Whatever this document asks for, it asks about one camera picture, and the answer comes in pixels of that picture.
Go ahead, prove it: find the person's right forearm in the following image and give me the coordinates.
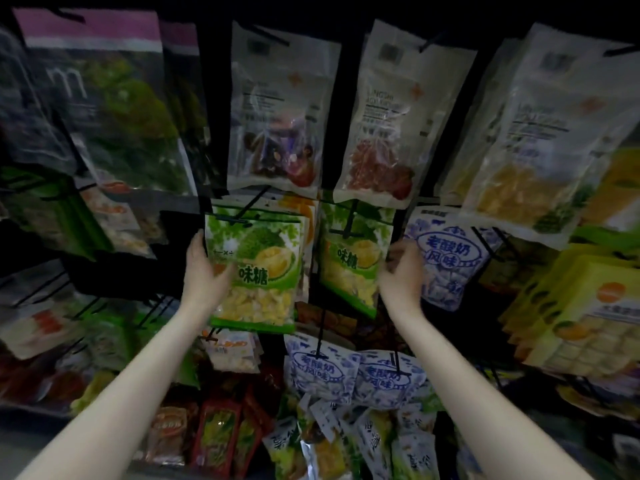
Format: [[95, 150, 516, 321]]
[[395, 309, 591, 480]]

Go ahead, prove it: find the person's left forearm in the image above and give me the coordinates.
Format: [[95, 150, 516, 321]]
[[20, 305, 216, 480]]

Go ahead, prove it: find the row of red orange pouches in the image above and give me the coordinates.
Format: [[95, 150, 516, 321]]
[[145, 395, 271, 471]]

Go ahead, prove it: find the green yellow-fruit snack bag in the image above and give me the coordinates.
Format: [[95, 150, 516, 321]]
[[318, 199, 396, 318], [205, 209, 306, 334]]

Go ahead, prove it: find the row of green white pouches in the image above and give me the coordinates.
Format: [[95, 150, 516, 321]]
[[0, 259, 201, 406]]

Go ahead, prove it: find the person's left hand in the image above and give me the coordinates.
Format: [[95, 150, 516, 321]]
[[180, 231, 236, 321]]

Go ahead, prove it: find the blue white yogurt candy bag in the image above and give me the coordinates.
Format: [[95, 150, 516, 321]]
[[405, 207, 491, 311]]

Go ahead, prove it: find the person's right hand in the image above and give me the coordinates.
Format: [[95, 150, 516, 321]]
[[380, 239, 429, 321]]

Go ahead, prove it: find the clear dark-fruit snack bag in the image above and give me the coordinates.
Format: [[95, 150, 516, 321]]
[[228, 21, 341, 196], [335, 19, 478, 211]]

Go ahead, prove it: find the row of white blue pouches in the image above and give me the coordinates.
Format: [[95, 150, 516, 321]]
[[283, 329, 441, 480]]

